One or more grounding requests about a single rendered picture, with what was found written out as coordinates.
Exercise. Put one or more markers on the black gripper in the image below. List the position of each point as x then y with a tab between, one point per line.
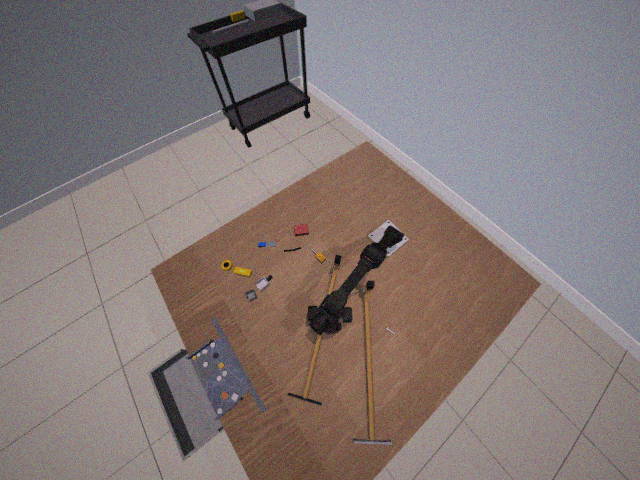
313	312

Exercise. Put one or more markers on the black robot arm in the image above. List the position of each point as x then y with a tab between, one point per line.
335	302

